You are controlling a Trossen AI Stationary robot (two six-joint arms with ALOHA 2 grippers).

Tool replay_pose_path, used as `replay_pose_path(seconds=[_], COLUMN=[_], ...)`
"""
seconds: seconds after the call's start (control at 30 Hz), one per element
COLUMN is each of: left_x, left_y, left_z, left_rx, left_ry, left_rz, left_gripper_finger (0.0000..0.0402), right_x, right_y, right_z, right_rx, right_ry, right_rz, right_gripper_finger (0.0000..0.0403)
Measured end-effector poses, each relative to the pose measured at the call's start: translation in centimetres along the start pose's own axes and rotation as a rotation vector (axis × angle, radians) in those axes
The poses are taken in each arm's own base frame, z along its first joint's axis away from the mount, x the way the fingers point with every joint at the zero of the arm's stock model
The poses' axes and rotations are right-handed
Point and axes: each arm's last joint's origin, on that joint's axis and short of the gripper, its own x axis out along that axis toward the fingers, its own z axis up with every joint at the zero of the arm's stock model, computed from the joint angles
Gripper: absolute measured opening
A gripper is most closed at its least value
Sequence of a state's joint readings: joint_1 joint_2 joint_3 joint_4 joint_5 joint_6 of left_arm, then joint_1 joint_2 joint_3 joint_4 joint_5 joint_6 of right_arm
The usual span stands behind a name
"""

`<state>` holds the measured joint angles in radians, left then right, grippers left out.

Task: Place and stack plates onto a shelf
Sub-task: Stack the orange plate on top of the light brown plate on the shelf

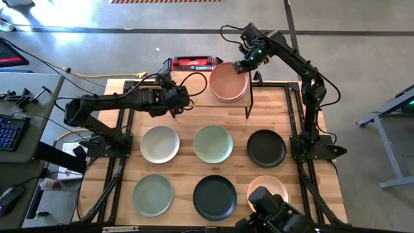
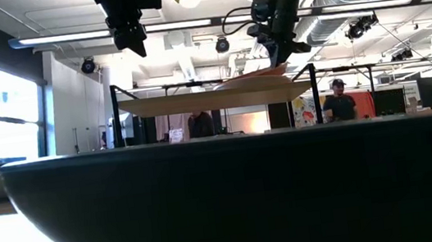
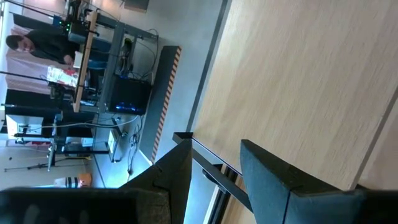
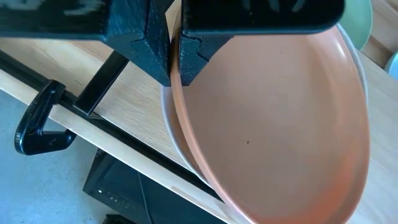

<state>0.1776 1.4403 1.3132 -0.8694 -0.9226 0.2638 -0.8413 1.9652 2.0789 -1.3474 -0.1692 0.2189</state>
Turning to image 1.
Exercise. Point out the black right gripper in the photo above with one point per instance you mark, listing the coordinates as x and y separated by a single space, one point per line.
255 55

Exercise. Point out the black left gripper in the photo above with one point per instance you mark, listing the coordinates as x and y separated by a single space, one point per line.
174 97

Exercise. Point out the pink plate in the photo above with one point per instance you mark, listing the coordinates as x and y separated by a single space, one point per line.
268 182
228 81

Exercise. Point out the light green plate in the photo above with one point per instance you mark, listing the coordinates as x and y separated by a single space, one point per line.
213 144

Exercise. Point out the grey-green plate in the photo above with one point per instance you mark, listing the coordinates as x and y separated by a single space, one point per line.
152 195

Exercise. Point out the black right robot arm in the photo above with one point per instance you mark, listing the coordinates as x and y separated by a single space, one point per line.
312 97

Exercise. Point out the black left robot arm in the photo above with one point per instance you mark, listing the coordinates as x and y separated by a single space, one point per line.
113 100

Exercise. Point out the wooden shelf with black legs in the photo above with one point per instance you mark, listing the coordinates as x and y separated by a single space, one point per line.
202 101

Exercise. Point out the red black tool case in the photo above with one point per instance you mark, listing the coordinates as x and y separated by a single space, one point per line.
193 63

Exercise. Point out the black plate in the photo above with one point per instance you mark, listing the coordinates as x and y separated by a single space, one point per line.
266 149

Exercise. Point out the dark teal plate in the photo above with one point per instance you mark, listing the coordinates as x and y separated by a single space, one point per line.
215 198

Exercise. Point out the white box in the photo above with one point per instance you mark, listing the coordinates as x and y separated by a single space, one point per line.
71 149

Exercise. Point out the black flat bar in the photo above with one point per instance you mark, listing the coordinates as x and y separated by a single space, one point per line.
58 157

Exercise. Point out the blurry black mounted device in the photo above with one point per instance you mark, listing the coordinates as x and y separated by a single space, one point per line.
271 213

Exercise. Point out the grey desk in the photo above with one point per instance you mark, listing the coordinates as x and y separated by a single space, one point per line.
19 171
42 123

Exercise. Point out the plastic bottle with red cap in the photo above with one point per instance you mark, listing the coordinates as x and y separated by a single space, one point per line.
48 184

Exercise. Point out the black desk clamp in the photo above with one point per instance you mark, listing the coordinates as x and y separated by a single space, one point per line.
21 98

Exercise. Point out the black device with green light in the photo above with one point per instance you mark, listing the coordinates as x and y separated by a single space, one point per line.
410 106

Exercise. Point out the black backlit keyboard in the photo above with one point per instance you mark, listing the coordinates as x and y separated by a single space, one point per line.
13 132

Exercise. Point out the black monitor with red screen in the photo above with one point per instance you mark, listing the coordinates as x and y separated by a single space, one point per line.
9 55

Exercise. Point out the black computer mouse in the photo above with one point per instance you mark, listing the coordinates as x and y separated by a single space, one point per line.
11 197

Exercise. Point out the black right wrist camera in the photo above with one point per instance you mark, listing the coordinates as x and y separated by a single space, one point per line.
249 32

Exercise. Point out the black extrusion frame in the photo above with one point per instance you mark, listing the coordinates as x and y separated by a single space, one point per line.
292 86

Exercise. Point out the silver bracket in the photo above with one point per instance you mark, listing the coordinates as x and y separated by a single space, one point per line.
119 229

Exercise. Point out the grey metal table frame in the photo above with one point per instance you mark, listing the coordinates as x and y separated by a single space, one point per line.
386 145

